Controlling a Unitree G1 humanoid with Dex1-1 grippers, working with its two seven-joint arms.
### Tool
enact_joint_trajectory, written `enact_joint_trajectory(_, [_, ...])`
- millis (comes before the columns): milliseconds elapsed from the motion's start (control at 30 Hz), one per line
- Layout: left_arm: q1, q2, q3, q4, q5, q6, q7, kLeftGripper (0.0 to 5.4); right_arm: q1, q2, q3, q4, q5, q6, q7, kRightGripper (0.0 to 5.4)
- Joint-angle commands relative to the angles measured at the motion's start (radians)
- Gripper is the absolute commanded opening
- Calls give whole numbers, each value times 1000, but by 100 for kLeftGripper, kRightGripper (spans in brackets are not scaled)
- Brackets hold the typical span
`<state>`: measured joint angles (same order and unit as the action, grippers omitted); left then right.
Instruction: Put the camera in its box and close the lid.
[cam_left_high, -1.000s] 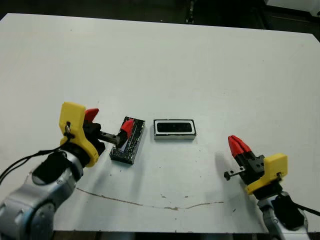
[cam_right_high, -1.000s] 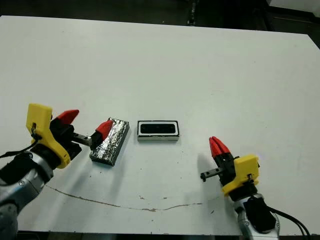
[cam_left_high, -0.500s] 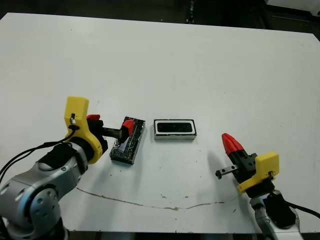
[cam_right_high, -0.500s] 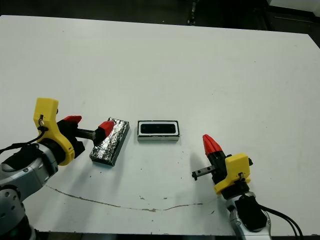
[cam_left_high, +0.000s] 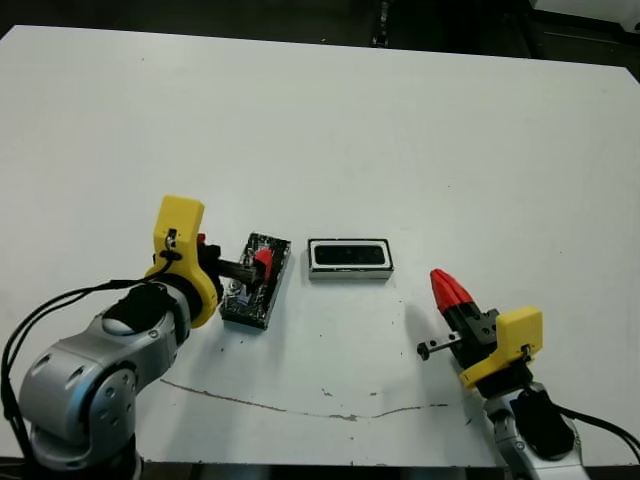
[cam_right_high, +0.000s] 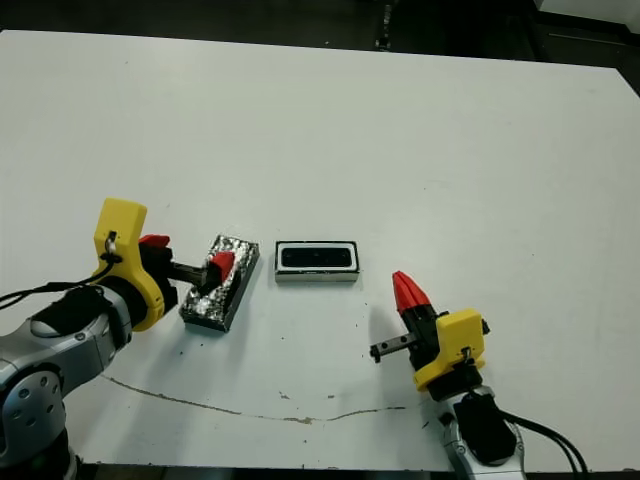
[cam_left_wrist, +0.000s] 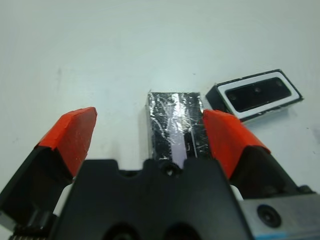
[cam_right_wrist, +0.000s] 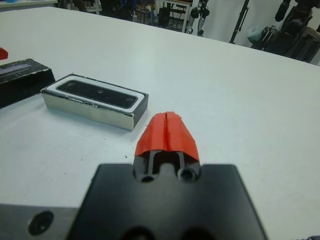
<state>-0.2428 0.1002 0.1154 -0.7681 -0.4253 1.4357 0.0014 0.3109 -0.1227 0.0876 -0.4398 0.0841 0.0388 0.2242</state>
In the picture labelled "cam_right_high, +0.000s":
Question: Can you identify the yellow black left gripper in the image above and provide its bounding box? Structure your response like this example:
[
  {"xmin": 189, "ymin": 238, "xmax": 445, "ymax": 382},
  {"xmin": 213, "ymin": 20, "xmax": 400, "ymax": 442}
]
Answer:
[{"xmin": 93, "ymin": 197, "xmax": 236, "ymax": 334}]

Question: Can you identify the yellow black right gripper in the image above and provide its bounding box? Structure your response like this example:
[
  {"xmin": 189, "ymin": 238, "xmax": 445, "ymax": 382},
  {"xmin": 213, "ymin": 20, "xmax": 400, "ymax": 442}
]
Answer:
[{"xmin": 368, "ymin": 270, "xmax": 492, "ymax": 402}]

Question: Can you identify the box base with white insert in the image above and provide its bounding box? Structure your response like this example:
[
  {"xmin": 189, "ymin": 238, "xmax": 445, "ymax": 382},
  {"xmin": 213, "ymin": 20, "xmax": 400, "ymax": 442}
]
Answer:
[{"xmin": 273, "ymin": 239, "xmax": 363, "ymax": 286}]

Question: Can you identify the white side table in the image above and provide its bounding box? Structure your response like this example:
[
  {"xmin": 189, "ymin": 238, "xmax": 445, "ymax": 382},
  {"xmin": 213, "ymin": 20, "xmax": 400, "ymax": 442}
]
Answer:
[{"xmin": 533, "ymin": 0, "xmax": 640, "ymax": 12}]

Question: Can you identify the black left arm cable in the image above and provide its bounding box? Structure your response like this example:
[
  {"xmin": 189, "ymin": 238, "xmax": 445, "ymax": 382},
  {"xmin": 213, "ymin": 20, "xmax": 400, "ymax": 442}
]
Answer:
[{"xmin": 0, "ymin": 281, "xmax": 104, "ymax": 310}]

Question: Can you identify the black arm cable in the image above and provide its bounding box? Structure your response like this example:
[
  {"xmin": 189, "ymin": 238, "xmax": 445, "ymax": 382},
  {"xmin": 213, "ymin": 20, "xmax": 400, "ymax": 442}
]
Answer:
[
  {"xmin": 0, "ymin": 281, "xmax": 104, "ymax": 310},
  {"xmin": 503, "ymin": 412, "xmax": 595, "ymax": 475}
]

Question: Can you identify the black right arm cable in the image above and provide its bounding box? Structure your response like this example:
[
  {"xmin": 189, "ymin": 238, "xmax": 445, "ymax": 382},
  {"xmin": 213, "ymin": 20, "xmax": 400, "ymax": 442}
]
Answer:
[{"xmin": 503, "ymin": 412, "xmax": 595, "ymax": 475}]

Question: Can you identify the grey metal floor post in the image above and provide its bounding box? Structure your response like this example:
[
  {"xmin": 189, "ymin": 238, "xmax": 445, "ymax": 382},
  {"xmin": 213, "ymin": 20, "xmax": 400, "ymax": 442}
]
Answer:
[{"xmin": 373, "ymin": 3, "xmax": 395, "ymax": 50}]

